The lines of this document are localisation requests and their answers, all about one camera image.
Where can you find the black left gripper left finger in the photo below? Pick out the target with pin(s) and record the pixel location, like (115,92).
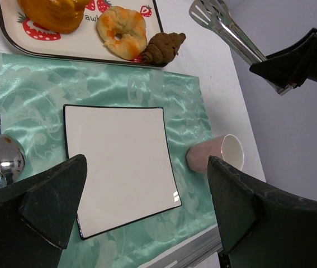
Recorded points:
(37,214)

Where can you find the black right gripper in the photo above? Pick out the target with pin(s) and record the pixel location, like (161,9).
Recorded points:
(291,66)

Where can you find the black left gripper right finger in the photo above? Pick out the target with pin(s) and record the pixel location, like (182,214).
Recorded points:
(261,225)

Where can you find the steel serving tongs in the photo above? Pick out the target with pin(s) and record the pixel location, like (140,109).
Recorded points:
(215,16)

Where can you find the glazed ring bread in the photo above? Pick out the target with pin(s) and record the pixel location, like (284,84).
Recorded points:
(123,32)

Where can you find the tall orange muffin bread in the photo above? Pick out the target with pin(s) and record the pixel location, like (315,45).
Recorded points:
(57,16)

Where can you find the steel spoon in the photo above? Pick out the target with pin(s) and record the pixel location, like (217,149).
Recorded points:
(12,158)

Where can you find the pink ceramic mug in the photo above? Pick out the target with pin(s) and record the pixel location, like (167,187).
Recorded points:
(226,147)

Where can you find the white square plate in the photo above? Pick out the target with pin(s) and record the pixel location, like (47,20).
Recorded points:
(129,170)

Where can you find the green satin placemat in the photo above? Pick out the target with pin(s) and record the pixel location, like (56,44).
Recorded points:
(33,92)

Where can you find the brown chocolate croissant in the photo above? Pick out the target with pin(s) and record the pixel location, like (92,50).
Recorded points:
(163,48)

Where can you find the strawberry print tray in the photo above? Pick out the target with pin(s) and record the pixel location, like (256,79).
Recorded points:
(84,44)

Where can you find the aluminium table edge rail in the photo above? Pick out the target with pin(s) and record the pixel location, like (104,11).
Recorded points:
(200,250)

